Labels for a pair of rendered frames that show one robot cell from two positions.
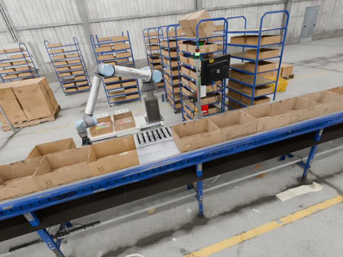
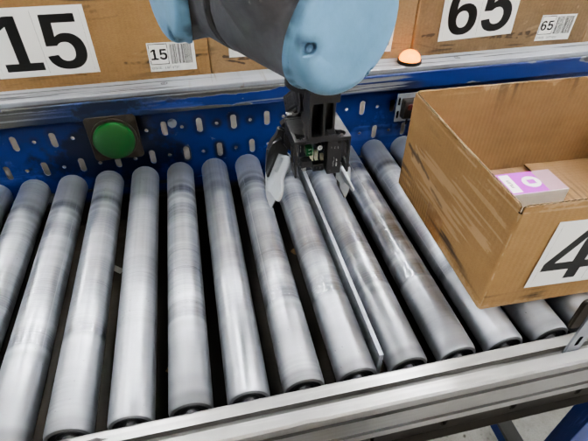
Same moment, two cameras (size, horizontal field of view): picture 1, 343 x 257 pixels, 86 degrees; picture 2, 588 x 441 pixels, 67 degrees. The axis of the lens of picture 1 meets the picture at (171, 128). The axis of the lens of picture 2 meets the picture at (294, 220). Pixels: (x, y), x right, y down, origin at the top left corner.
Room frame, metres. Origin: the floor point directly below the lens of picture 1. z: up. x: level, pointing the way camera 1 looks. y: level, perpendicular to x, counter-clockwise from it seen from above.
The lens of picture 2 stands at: (2.24, 0.92, 1.21)
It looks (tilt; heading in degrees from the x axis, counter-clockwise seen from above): 41 degrees down; 181
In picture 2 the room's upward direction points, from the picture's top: straight up
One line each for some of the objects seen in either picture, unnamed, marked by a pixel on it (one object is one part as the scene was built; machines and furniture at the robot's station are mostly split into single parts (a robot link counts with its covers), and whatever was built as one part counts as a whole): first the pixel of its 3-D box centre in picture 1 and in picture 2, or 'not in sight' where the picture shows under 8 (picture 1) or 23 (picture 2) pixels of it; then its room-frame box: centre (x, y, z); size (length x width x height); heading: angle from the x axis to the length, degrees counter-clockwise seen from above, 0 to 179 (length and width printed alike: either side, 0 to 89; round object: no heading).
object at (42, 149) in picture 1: (53, 154); (567, 176); (1.69, 1.31, 0.83); 0.39 x 0.29 x 0.17; 102
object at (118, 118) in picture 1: (124, 120); not in sight; (2.42, 0.67, 0.80); 0.38 x 0.28 x 0.10; 15
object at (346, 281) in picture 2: not in sight; (327, 249); (1.72, 0.97, 0.70); 0.46 x 0.01 x 0.09; 13
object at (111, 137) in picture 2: not in sight; (114, 141); (1.56, 0.59, 0.81); 0.07 x 0.01 x 0.07; 103
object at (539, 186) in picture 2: not in sight; (525, 192); (1.66, 1.28, 0.78); 0.10 x 0.06 x 0.05; 102
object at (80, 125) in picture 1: (80, 126); not in sight; (1.73, 0.93, 1.11); 0.10 x 0.09 x 0.12; 128
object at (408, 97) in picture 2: not in sight; (409, 110); (1.43, 1.13, 0.81); 0.05 x 0.02 x 0.07; 103
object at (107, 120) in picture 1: (101, 125); not in sight; (2.35, 0.98, 0.80); 0.38 x 0.28 x 0.10; 15
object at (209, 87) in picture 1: (202, 85); not in sight; (3.04, -0.62, 0.99); 0.40 x 0.30 x 0.10; 10
